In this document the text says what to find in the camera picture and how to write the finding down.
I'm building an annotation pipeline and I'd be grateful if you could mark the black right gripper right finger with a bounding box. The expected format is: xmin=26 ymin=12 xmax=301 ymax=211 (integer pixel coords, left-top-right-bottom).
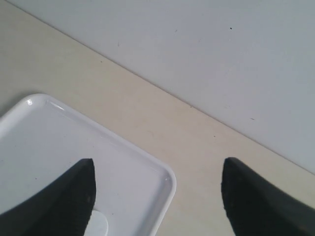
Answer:
xmin=221 ymin=157 xmax=315 ymax=236

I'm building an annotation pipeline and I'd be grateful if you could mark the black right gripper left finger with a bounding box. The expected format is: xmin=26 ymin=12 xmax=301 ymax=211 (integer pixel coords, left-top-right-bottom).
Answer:
xmin=0 ymin=159 xmax=95 ymax=236

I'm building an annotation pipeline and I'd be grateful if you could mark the white bottle cap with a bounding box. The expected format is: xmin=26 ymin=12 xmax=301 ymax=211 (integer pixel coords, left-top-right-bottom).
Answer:
xmin=84 ymin=210 xmax=109 ymax=236

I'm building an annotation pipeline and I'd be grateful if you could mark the white plastic tray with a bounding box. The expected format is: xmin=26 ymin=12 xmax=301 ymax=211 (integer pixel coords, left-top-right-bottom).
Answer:
xmin=0 ymin=94 xmax=176 ymax=236

